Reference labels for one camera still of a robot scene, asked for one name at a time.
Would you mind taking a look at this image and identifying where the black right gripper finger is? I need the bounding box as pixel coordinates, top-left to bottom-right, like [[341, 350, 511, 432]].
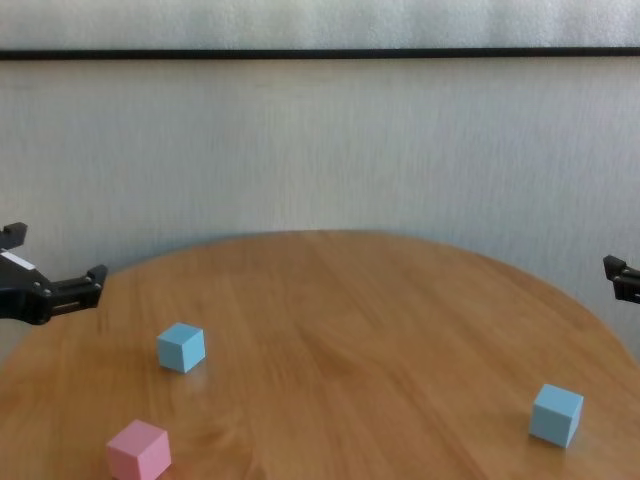
[[603, 254, 640, 302]]

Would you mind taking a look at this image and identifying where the light blue cube block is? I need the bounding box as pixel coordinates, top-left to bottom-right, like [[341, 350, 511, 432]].
[[156, 322, 207, 374], [528, 383, 585, 449]]

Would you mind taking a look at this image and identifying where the frosted white window panel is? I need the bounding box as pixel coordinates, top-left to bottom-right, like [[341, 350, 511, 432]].
[[0, 0, 640, 51]]

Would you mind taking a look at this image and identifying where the pink cube block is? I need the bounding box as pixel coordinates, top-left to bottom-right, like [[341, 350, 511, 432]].
[[105, 418, 173, 480]]

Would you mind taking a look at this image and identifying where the black wall rail strip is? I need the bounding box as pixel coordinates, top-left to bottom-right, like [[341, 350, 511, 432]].
[[0, 47, 640, 62]]

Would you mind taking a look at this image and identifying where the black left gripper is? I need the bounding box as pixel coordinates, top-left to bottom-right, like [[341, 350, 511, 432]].
[[0, 222, 109, 327]]

